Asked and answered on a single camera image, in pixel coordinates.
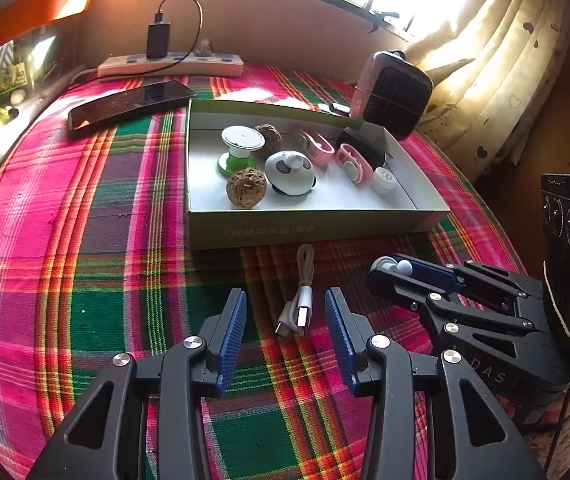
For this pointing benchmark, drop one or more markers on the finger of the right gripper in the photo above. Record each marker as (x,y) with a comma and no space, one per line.
(432,274)
(400,290)

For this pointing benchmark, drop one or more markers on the green white cardboard tray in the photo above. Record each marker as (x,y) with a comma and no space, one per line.
(334,209)

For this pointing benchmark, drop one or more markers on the white knob suction hook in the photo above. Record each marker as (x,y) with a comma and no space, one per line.
(390,264)

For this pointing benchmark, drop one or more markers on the brown walnut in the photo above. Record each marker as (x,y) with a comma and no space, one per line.
(273,141)
(246,188)

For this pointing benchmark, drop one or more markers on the white panda toy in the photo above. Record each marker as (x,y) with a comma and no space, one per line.
(290,173)

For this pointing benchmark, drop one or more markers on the white power strip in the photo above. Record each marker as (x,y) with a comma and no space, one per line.
(216,65)

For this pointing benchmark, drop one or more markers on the pink clip holder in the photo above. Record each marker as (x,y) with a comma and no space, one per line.
(353,164)
(316,148)

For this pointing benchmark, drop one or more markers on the black charger with cable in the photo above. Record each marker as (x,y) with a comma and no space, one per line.
(158,35)

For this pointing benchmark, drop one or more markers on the orange planter box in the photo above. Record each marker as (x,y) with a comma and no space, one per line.
(21,16)

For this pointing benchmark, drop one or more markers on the cream heart pattern curtain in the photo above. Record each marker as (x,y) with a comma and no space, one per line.
(493,64)

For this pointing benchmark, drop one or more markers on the black silver bike light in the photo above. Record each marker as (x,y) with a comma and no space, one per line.
(374,156)

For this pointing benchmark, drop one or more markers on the pink plaid bed sheet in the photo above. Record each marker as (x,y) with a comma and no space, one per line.
(95,260)

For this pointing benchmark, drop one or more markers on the white plug adapter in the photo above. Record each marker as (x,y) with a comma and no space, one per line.
(204,48)

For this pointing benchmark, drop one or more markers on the pink black mini heater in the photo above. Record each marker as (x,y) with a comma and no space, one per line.
(391,93)

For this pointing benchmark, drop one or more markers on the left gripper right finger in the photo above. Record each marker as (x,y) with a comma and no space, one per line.
(469,434)

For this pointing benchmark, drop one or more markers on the small usb plug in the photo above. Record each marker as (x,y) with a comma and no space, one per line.
(339,109)

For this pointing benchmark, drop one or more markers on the black smartphone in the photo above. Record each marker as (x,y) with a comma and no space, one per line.
(122,106)

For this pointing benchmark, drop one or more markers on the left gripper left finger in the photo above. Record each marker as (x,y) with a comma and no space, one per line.
(104,435)

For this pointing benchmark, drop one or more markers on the green white thread spool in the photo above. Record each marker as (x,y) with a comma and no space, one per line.
(241,142)

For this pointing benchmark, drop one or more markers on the white round cap bottle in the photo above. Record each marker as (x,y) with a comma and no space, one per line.
(383,181)

